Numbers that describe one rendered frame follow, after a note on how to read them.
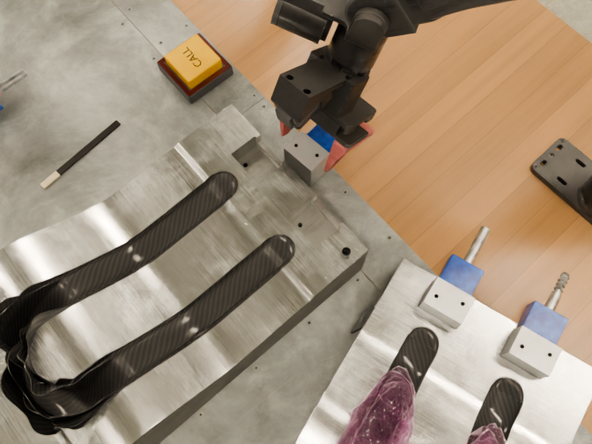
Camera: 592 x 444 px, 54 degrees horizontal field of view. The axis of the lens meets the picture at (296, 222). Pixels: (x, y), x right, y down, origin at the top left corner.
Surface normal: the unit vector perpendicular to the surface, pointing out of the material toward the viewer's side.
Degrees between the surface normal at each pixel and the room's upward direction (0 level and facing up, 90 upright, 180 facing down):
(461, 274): 0
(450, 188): 0
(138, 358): 28
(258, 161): 0
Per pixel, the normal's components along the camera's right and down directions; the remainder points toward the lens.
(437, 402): 0.20, -0.62
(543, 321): -0.01, -0.33
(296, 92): -0.60, 0.44
